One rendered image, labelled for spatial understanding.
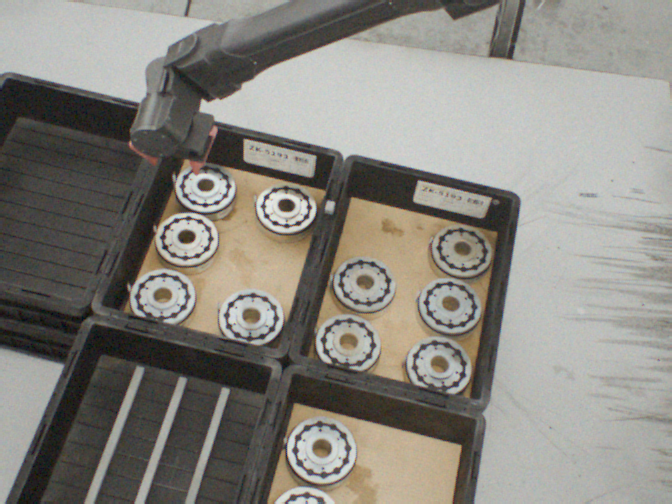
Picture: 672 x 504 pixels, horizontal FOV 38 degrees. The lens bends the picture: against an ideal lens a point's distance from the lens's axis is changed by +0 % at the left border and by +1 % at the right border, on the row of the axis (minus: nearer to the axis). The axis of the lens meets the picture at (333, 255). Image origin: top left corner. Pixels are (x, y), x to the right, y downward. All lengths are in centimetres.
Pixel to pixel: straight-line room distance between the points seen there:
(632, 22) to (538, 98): 135
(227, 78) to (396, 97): 85
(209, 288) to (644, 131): 99
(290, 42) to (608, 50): 224
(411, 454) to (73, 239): 65
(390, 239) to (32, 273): 59
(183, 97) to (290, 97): 77
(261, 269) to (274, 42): 56
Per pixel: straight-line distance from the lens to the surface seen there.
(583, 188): 197
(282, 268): 160
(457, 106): 203
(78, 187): 171
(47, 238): 166
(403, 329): 156
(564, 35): 327
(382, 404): 143
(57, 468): 148
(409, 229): 166
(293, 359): 141
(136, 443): 147
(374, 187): 165
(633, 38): 335
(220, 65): 119
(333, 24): 108
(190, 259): 157
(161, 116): 121
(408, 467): 147
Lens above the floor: 220
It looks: 58 degrees down
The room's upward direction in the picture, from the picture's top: 9 degrees clockwise
